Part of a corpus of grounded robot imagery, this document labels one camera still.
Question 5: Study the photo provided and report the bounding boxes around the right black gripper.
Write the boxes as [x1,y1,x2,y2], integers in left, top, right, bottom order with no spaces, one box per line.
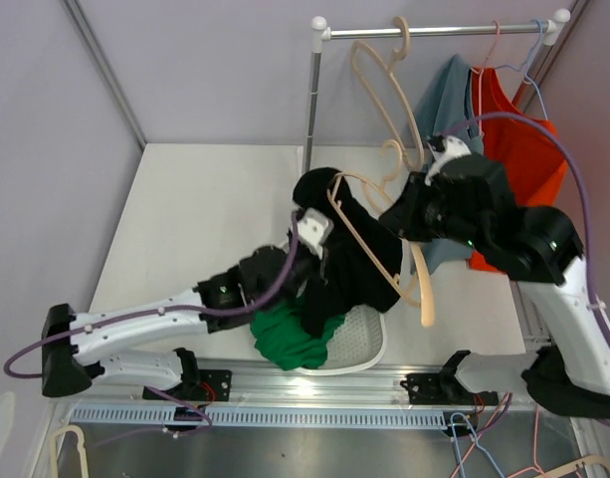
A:
[380,170,490,256]

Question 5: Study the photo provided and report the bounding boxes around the black t shirt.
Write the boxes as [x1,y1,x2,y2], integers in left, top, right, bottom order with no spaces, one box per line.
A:
[293,167,403,337]

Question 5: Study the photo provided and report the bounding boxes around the beige wooden hanger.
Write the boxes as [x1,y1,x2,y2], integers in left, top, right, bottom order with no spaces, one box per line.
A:
[350,15,436,328]
[326,138,420,308]

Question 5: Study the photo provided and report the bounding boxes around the green t shirt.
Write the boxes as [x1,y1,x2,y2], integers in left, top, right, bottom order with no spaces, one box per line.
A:
[250,299,345,371]

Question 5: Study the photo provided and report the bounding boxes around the orange t shirt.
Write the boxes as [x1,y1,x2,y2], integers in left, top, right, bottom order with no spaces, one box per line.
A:
[467,66,568,273]

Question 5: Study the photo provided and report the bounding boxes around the blue grey t shirt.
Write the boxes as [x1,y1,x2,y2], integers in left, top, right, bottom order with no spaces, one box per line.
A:
[415,55,475,274]

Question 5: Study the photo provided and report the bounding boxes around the pink wire hanger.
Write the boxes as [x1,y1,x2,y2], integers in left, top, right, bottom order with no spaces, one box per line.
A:
[463,393,547,477]
[471,19,501,145]

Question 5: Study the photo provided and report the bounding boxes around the blue wire hanger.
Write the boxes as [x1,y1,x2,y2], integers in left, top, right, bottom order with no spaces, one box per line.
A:
[498,18,549,120]
[447,412,507,478]

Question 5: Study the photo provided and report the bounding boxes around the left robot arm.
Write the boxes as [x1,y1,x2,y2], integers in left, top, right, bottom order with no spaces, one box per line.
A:
[40,245,323,399]

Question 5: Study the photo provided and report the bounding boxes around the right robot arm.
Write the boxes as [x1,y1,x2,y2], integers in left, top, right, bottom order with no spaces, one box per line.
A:
[379,153,610,420]

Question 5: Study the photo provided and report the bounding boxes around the beige hanger bottom left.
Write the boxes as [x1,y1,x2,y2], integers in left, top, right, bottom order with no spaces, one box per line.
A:
[49,424,91,478]

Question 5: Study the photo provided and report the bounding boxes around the beige hanger bottom right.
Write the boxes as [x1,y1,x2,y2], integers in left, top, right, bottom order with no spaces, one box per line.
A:
[544,454,610,478]

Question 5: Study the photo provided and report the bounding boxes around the white plastic laundry basket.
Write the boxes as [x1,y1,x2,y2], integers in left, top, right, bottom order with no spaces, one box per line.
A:
[294,305,387,376]

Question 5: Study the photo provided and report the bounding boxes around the white metal clothes rack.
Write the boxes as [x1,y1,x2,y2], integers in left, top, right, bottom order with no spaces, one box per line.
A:
[304,9,571,151]

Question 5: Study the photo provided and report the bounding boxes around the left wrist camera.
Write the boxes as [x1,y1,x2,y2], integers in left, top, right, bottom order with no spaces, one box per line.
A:
[297,208,333,260]

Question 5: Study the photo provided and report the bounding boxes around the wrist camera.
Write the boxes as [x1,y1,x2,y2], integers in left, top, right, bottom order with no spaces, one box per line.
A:
[424,135,472,186]
[297,208,333,260]

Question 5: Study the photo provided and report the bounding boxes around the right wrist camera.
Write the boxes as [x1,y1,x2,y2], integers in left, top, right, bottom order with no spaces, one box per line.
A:
[424,135,472,186]

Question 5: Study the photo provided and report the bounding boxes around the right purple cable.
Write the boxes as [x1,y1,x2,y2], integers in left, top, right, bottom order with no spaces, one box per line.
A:
[441,112,610,429]

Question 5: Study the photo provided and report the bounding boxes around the aluminium rail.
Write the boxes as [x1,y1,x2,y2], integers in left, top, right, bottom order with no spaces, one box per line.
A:
[80,356,559,412]

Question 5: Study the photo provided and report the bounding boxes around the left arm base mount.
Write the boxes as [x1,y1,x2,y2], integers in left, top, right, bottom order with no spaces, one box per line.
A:
[162,369,232,402]

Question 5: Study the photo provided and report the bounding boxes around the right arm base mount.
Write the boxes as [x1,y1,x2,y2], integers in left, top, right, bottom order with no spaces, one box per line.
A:
[399,372,500,406]

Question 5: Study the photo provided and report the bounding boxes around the white slotted cable duct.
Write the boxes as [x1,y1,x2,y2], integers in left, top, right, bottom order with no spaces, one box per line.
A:
[71,404,447,430]

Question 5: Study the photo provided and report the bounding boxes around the blue wire hanger on floor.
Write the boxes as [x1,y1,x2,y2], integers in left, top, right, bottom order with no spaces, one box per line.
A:
[447,412,507,478]

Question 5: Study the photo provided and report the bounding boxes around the pink wire hanger on floor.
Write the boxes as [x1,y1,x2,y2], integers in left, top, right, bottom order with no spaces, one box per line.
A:
[463,393,547,477]

